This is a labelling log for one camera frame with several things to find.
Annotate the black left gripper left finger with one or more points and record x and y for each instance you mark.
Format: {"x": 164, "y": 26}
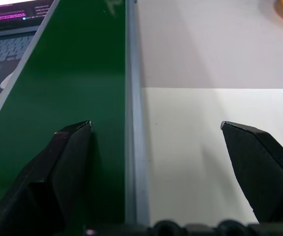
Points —
{"x": 65, "y": 177}

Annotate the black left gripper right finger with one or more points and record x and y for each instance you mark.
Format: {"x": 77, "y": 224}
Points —
{"x": 257, "y": 172}

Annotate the green conveyor belt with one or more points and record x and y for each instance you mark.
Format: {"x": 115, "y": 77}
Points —
{"x": 70, "y": 73}

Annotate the grey laptop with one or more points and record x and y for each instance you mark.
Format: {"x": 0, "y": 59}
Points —
{"x": 6, "y": 44}

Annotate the silver aluminium conveyor rail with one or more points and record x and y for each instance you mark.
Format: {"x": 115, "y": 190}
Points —
{"x": 134, "y": 123}

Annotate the white conveyor side frame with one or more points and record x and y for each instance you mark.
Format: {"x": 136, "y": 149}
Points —
{"x": 15, "y": 73}

